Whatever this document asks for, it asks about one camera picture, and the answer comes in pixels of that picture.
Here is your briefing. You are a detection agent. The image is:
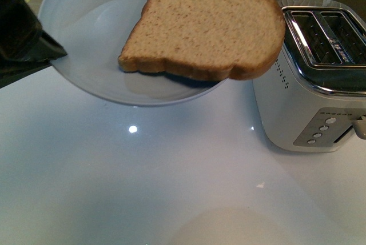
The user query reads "white chrome two-slot toaster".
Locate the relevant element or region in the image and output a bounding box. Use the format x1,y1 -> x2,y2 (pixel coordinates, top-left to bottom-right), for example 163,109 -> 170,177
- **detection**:
253,0 -> 365,152

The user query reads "white round plate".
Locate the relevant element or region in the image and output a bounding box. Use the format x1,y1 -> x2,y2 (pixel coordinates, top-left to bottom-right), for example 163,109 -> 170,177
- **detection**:
38,0 -> 218,107

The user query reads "slice of bread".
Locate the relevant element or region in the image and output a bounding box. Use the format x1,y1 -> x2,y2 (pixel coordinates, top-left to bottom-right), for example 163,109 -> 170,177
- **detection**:
118,0 -> 286,81

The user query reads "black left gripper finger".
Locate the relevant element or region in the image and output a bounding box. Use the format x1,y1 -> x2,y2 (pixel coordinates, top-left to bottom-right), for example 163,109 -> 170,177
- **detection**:
1,1 -> 67,63

